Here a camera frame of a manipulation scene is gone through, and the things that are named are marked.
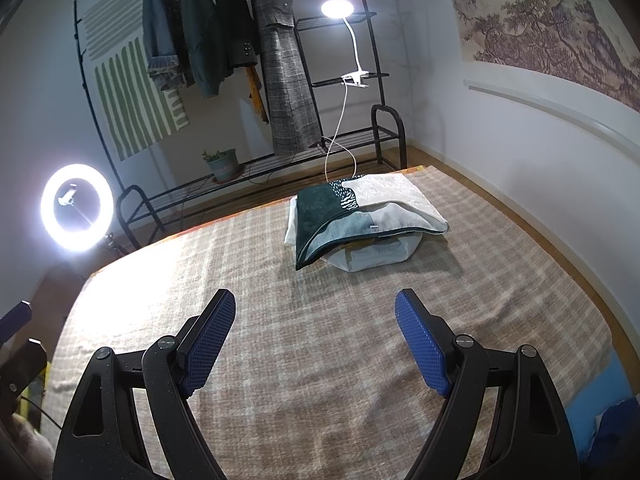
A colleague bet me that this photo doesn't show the white cloth garment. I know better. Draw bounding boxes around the white cloth garment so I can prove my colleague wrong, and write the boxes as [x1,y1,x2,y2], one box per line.
[285,203,427,273]

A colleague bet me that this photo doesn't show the green floral patterned garment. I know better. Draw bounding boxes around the green floral patterned garment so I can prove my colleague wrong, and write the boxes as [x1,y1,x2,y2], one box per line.
[284,174,449,273]

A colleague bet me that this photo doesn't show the black metal clothes rack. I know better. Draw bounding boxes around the black metal clothes rack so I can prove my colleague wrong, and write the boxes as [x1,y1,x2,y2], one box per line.
[74,0,407,250]

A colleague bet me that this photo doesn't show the beige plaid bed blanket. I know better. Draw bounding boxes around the beige plaid bed blanket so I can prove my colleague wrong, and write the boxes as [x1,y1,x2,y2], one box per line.
[42,168,612,479]

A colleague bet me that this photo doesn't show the potted plant green pot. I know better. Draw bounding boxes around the potted plant green pot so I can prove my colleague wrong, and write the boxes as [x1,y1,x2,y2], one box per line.
[202,148,241,183]

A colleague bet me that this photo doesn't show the grey plaid hanging coat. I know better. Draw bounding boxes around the grey plaid hanging coat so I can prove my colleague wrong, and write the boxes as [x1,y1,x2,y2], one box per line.
[252,0,321,156]

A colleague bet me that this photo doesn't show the yellow hanging garment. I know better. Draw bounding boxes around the yellow hanging garment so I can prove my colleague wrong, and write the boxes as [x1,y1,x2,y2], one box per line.
[244,66,269,124]

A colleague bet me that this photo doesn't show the black hanging jacket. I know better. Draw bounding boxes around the black hanging jacket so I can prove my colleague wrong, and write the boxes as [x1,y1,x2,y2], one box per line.
[215,0,260,79]

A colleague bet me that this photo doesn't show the dark green hanging jacket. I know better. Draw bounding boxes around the dark green hanging jacket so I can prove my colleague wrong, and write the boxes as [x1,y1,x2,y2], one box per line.
[181,0,227,98]

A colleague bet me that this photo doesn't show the white clip-on lamp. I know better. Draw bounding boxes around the white clip-on lamp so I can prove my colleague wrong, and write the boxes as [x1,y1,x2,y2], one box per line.
[319,0,371,89]

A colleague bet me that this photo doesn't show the blue denim hanging jacket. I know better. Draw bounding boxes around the blue denim hanging jacket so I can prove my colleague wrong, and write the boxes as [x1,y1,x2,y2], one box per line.
[142,0,194,91]

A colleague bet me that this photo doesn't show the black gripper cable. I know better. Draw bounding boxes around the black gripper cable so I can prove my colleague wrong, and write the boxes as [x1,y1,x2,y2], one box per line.
[16,392,64,430]

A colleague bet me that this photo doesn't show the white ring light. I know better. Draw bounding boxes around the white ring light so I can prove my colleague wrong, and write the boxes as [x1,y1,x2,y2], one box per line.
[40,164,114,254]

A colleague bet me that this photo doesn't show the green striped wall hanging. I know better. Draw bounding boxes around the green striped wall hanging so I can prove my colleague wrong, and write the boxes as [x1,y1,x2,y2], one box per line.
[80,0,190,160]

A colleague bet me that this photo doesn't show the landscape wall painting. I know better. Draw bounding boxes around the landscape wall painting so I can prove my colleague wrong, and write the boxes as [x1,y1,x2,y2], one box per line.
[452,0,639,110]

